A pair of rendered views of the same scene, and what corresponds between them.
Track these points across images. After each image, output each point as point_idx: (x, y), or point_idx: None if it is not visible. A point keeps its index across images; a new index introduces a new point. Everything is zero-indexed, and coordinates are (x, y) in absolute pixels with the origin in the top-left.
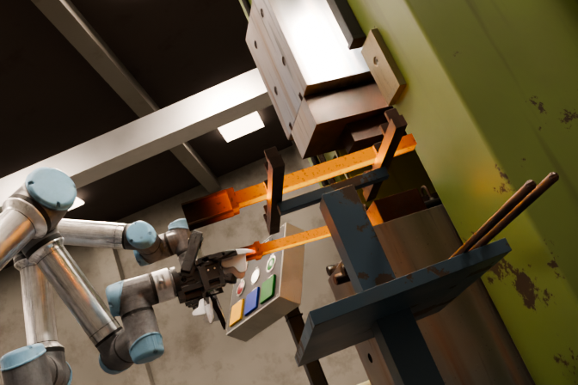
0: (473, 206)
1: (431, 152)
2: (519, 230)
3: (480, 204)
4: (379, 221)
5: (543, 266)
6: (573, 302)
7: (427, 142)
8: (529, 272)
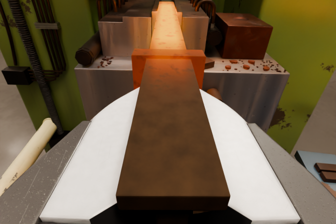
0: (288, 61)
1: None
2: (309, 93)
3: (297, 64)
4: (257, 51)
5: (302, 114)
6: (300, 132)
7: None
8: (288, 113)
